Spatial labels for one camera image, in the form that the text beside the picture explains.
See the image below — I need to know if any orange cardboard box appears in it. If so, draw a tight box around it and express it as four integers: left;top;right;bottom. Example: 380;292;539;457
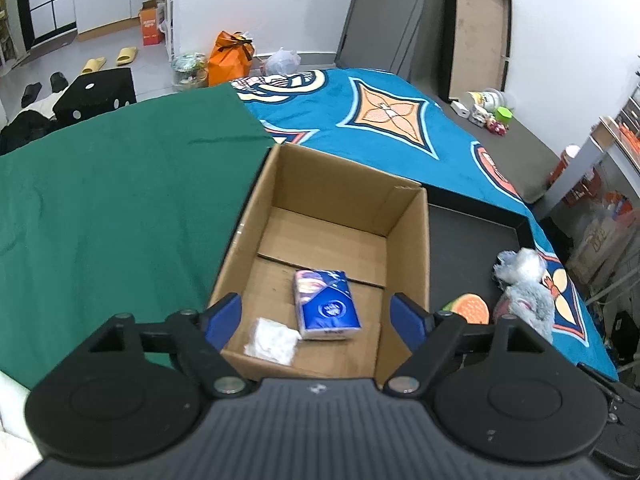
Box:
138;0;167;47

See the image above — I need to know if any burger plush toy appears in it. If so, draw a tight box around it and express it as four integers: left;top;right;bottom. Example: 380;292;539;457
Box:
441;293;491;326

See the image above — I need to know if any clear bag of green items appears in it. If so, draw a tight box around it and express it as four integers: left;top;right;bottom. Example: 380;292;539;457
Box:
171;52;208;92

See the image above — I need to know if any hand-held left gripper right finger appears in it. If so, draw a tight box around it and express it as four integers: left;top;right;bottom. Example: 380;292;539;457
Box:
384;292;551;397

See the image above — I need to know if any grey plush toy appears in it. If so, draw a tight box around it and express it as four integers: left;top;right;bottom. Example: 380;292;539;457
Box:
492;277;557;346

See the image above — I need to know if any black framed glass door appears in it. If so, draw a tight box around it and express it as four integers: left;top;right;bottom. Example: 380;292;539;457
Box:
15;0;78;47

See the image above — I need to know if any blue printed blanket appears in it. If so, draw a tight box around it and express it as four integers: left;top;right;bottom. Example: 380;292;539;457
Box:
227;67;621;382

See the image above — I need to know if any black clothes pile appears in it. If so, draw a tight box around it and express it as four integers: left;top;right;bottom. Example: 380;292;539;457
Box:
0;97;66;156

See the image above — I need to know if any green cloth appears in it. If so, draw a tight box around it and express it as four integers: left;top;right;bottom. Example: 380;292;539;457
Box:
0;82;277;391

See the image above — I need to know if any white desk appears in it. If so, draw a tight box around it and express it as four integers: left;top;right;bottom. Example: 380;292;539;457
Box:
537;112;640;306

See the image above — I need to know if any brown cardboard box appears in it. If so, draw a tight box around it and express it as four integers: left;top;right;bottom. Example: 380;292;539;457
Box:
206;142;432;392

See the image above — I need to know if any white plastic bag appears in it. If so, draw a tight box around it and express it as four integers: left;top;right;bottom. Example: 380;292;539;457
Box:
263;47;302;77

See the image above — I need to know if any dark grey mat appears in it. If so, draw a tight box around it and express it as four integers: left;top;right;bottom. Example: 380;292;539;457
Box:
410;75;562;206

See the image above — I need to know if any white printed cup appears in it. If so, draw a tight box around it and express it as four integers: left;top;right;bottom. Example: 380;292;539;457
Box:
465;89;518;111

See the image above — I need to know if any clear plastic bag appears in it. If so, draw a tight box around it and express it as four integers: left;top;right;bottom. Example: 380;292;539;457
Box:
492;247;547;285

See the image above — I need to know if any orange gift bag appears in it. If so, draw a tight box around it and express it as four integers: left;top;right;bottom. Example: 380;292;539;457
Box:
207;31;256;87

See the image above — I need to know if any blue tissue packet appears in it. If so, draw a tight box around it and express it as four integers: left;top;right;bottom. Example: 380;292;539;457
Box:
292;269;363;342

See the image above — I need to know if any large black tray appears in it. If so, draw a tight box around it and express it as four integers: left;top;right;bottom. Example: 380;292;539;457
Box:
426;186;556;361

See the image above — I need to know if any white crumpled tissue wad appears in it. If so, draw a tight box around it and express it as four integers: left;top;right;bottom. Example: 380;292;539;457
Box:
243;317;302;366

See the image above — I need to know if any brown board in black frame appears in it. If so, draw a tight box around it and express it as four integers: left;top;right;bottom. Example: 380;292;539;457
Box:
437;0;514;106

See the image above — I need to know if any black white-dotted stool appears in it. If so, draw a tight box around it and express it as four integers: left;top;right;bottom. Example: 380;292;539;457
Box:
52;66;137;126

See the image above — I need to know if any cream tote bag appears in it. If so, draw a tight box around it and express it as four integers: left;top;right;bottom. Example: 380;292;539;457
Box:
569;207;628;286

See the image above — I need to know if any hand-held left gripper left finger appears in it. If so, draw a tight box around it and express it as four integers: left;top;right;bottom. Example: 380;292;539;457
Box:
87;293;252;399

